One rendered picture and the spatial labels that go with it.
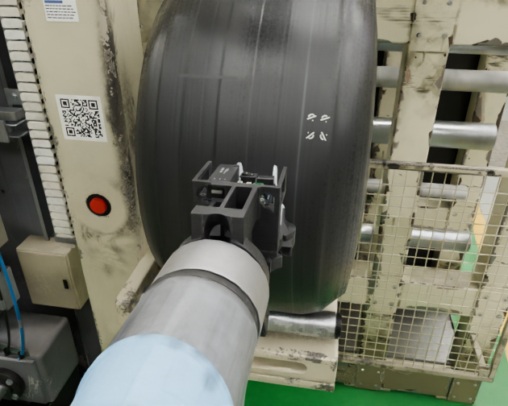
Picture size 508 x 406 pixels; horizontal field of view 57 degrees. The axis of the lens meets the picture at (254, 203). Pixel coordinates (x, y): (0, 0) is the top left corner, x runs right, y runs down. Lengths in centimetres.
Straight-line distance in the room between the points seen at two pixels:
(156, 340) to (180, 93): 37
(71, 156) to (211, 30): 37
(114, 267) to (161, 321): 70
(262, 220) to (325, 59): 24
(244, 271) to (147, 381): 11
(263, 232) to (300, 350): 48
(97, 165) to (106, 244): 16
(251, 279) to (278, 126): 26
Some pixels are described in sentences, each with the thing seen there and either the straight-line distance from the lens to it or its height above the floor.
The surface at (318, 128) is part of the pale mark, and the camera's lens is 52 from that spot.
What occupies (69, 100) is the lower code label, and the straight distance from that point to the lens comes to 80.
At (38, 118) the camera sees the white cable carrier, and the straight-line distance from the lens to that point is 86.
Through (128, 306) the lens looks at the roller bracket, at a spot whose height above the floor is 94.
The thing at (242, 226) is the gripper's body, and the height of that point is 131.
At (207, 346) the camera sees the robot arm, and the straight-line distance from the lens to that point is 23.
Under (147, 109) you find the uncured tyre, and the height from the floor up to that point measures 129.
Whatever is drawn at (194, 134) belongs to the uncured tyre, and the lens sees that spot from 54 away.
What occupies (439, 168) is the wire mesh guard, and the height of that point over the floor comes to 99.
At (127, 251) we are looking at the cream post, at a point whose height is 97.
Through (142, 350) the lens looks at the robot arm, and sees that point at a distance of 22.
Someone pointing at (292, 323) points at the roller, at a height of 91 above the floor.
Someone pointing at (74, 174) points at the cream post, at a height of 112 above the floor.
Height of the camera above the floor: 147
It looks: 30 degrees down
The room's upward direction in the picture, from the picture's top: straight up
